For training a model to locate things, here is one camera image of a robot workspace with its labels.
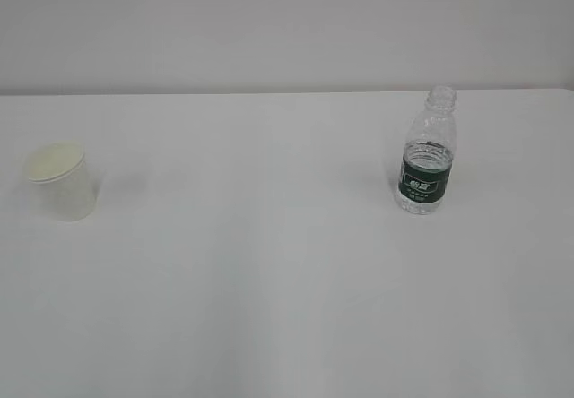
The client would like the white paper cup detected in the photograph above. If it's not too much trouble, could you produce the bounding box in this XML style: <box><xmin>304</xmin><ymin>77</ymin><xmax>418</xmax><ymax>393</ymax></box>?
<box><xmin>23</xmin><ymin>143</ymin><xmax>96</xmax><ymax>221</ymax></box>

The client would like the clear green-label water bottle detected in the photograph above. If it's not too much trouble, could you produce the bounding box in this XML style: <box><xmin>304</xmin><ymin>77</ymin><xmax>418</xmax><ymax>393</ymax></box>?
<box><xmin>396</xmin><ymin>86</ymin><xmax>457</xmax><ymax>215</ymax></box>

